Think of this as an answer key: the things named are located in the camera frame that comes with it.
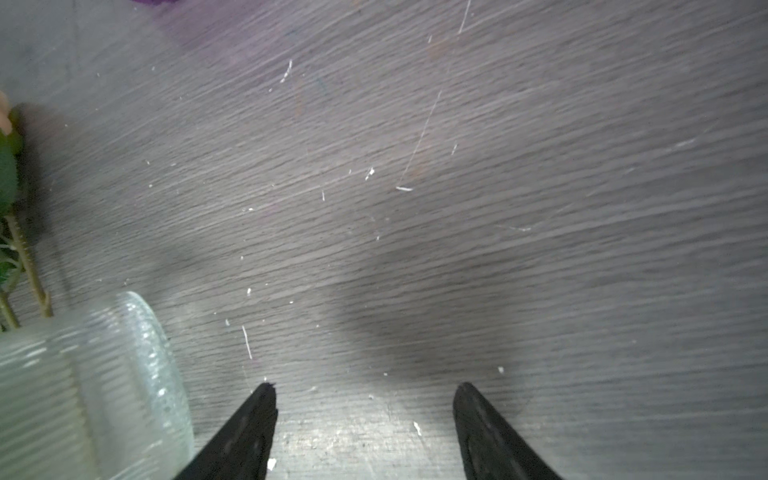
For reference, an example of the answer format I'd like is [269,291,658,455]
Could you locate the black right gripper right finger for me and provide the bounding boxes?
[453,382,561,480]

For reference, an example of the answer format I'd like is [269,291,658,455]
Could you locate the clear ribbed glass vase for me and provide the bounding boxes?
[1,292,195,479]

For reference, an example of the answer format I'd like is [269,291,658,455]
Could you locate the peach artificial rose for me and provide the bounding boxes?
[1,92,53,332]

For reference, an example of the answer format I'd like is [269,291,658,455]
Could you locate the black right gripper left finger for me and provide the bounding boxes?
[174,383,278,480]

